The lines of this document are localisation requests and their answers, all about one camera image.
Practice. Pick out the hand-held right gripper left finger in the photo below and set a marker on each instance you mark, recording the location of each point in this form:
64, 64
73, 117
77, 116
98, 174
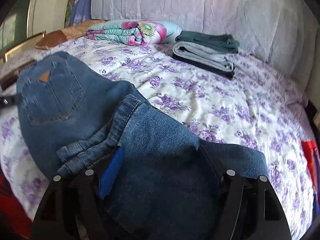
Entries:
110, 172

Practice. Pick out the green patterned panel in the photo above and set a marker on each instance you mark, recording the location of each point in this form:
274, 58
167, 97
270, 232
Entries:
71, 7

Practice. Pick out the white lace cover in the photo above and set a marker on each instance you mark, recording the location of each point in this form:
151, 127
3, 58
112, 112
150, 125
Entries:
200, 10

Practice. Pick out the brown cushion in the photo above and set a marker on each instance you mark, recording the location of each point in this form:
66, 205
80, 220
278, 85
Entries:
60, 36

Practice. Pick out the red and blue bag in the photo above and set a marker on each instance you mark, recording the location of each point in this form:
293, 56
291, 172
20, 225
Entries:
310, 160

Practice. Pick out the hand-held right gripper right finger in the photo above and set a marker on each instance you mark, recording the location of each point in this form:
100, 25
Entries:
212, 161

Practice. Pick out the red patterned blanket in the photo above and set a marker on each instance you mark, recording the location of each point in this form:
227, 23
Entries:
11, 205

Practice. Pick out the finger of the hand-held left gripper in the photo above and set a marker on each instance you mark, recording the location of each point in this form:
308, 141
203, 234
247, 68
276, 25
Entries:
10, 100

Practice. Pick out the folded dark navy pants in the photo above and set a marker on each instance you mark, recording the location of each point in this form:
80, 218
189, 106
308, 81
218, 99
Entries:
215, 70

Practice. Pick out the purple floral bedspread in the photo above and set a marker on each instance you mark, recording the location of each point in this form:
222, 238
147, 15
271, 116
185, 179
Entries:
212, 110

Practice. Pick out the blue denim jeans pants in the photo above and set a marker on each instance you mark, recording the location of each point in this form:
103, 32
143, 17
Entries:
75, 110

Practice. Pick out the folded dark green pants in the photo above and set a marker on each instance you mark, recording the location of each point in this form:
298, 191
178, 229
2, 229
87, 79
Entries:
207, 40

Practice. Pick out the blue hanging garment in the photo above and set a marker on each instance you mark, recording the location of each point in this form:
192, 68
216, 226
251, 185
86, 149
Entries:
81, 2

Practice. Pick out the folded floral blanket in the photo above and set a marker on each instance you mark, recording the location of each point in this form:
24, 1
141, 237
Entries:
135, 32

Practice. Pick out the folded light grey pants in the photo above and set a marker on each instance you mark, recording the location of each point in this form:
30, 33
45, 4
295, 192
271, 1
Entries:
200, 55

